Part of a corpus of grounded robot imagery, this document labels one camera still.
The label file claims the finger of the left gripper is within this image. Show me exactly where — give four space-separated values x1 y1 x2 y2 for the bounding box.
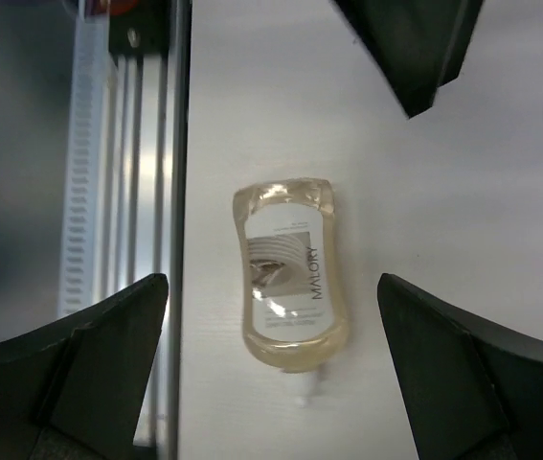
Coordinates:
334 0 484 118

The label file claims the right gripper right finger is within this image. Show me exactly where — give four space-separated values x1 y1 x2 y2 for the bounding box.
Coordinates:
377 273 543 459

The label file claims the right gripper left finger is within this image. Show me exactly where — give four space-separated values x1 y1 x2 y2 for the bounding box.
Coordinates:
0 273 169 459

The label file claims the clear Malory soap bottle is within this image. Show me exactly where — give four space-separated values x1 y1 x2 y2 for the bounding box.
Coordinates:
233 177 351 407

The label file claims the aluminium mounting rail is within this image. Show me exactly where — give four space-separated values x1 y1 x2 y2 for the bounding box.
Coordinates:
93 47 191 460

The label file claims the white slotted cable duct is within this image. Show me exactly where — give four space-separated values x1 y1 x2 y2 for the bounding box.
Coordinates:
57 18 108 317

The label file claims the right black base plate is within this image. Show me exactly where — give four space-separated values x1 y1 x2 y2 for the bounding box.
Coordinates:
108 0 171 58

